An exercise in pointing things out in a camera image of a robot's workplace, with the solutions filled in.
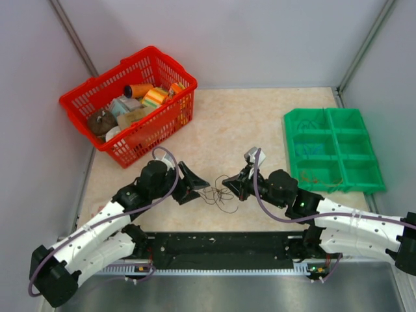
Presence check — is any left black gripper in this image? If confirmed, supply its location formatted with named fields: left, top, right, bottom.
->
left=151, top=161, right=209, bottom=205

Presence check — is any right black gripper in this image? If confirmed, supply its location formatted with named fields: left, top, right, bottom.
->
left=222, top=164, right=287, bottom=209

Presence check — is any thin red wire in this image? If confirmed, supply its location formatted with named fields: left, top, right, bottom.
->
left=294, top=170, right=347, bottom=192

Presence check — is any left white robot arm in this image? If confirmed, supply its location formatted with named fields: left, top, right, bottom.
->
left=29, top=158, right=210, bottom=307

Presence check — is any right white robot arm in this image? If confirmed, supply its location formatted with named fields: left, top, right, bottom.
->
left=222, top=165, right=415, bottom=275

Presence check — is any brown cardboard box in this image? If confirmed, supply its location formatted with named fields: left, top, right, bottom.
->
left=117, top=107, right=155, bottom=131

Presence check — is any white round lid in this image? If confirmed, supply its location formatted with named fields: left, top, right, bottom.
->
left=105, top=126, right=121, bottom=142

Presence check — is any yellow striped sponge pack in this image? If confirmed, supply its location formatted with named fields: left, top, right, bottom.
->
left=142, top=87, right=169, bottom=108

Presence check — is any green compartment tray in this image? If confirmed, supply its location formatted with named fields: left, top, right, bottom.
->
left=283, top=108, right=386, bottom=194

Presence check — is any red plastic shopping basket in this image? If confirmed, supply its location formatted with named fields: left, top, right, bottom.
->
left=59, top=46, right=198, bottom=168

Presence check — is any orange snack packet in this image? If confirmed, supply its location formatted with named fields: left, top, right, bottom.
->
left=168, top=82, right=185, bottom=98

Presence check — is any pale blue box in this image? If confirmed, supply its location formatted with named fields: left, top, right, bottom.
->
left=109, top=96, right=143, bottom=117

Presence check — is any brown round bun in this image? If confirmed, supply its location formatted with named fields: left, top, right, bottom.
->
left=87, top=109, right=118, bottom=137

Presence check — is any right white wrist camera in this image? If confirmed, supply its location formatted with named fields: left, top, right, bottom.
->
left=244, top=146, right=266, bottom=179

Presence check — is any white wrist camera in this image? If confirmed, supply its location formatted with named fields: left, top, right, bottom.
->
left=244, top=146, right=266, bottom=179
left=154, top=153, right=176, bottom=170

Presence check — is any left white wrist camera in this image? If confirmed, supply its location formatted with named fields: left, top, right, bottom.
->
left=154, top=153, right=176, bottom=170

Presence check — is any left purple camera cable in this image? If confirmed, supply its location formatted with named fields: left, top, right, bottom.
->
left=28, top=146, right=179, bottom=297

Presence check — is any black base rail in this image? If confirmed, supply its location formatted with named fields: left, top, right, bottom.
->
left=129, top=231, right=329, bottom=270

